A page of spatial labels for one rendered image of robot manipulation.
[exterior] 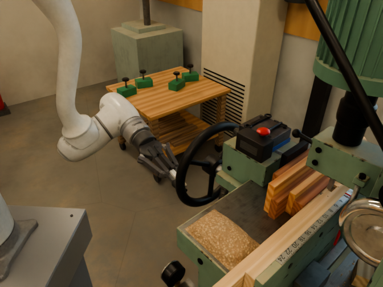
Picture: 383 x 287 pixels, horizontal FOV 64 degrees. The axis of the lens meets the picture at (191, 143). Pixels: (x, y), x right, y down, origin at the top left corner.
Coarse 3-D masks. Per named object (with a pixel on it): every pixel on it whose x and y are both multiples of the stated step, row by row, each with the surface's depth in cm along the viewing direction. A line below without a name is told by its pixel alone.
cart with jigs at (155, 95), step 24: (144, 72) 206; (168, 72) 235; (192, 72) 221; (144, 96) 199; (168, 96) 200; (192, 96) 200; (216, 96) 204; (144, 120) 244; (168, 120) 240; (192, 120) 244; (216, 120) 224; (120, 144) 239; (216, 144) 235
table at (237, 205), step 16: (224, 176) 80; (240, 192) 71; (256, 192) 71; (208, 208) 67; (224, 208) 67; (240, 208) 67; (256, 208) 67; (240, 224) 63; (256, 224) 63; (272, 224) 63; (336, 224) 64; (192, 240) 60; (256, 240) 60; (320, 240) 60; (192, 256) 62; (208, 256) 57; (208, 272) 59; (224, 272) 54
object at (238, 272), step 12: (312, 204) 62; (300, 216) 60; (288, 228) 57; (276, 240) 55; (252, 252) 53; (264, 252) 53; (240, 264) 51; (252, 264) 51; (228, 276) 49; (240, 276) 49
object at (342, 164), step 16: (320, 144) 59; (336, 144) 57; (368, 144) 57; (320, 160) 60; (336, 160) 57; (352, 160) 55; (368, 160) 53; (336, 176) 59; (352, 176) 56; (368, 176) 54; (368, 192) 55
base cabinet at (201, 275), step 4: (200, 272) 77; (200, 276) 78; (204, 276) 76; (200, 280) 79; (204, 280) 77; (208, 280) 75; (200, 284) 80; (204, 284) 78; (208, 284) 76; (212, 284) 74
